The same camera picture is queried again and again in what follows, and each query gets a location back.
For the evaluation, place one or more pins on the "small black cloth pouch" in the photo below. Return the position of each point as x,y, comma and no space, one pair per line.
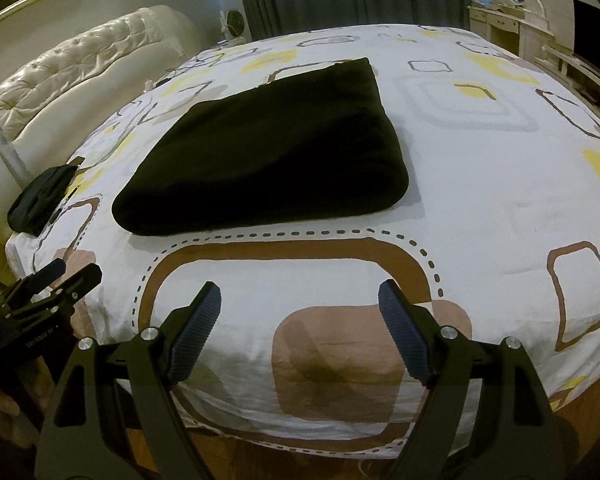
40,200

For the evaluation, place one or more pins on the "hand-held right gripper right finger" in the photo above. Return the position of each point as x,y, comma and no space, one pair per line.
405,330

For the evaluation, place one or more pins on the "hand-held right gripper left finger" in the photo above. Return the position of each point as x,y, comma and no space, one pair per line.
192,330

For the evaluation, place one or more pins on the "white printed bedspread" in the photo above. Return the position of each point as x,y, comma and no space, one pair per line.
480,210

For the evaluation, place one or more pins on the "small round white fan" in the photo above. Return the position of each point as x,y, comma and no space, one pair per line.
235,23

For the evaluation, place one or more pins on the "black television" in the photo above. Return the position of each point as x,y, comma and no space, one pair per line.
597,35

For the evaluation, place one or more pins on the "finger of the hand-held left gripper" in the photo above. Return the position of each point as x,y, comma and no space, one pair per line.
45,272
80,280

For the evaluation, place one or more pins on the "black pants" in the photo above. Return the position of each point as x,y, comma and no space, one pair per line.
280,160

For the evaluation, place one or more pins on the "white tufted headboard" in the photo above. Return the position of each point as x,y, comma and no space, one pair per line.
80,65

